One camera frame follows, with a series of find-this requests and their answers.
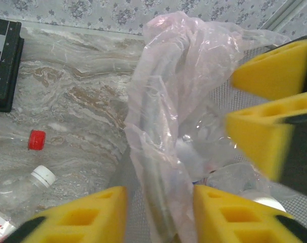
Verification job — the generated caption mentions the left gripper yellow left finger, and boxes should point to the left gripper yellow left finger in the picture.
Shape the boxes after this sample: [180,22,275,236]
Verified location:
[6,185,128,243]

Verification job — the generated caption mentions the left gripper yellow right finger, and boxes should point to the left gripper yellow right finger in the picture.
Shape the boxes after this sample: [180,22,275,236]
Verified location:
[193,184,303,243]

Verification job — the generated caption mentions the long clear bottle white cap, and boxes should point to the long clear bottle white cap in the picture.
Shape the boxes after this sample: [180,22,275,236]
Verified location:
[208,164,288,214]

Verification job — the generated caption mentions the red cola-label bottle red cap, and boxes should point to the red cola-label bottle red cap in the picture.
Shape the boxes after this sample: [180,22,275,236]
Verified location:
[0,129,47,153]

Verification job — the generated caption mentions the grey mesh bin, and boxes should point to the grey mesh bin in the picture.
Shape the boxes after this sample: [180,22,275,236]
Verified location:
[109,43,307,243]

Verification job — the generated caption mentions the translucent pink bin liner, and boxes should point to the translucent pink bin liner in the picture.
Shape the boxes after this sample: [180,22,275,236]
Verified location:
[123,11,293,243]

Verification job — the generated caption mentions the red-white-label bottle white cap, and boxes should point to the red-white-label bottle white cap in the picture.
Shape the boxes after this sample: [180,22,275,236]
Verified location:
[0,165,57,243]

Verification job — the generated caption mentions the black grey checkered board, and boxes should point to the black grey checkered board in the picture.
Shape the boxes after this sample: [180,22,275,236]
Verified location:
[0,17,25,113]

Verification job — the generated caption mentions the right aluminium frame post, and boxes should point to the right aluminium frame post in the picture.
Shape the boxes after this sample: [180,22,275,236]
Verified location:
[258,0,307,34]

